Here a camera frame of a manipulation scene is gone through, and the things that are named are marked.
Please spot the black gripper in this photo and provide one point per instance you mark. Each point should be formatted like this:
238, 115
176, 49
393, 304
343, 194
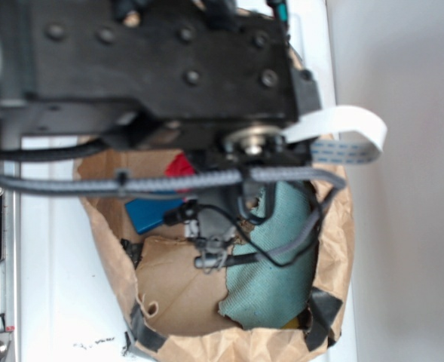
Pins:
189, 76

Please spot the red paper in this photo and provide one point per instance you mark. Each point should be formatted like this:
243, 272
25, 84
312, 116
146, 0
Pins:
178, 167

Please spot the robot arm with black wrist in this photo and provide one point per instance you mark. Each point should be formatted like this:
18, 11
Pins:
16, 75

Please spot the blue rectangular block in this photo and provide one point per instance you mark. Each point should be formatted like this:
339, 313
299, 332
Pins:
147, 213

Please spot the teal woven cloth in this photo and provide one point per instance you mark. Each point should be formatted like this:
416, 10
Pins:
261, 294

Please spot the brown paper bag bin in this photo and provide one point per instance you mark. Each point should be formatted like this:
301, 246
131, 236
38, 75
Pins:
169, 281

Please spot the aluminium extrusion rail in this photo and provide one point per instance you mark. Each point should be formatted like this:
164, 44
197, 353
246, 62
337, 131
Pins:
9, 275

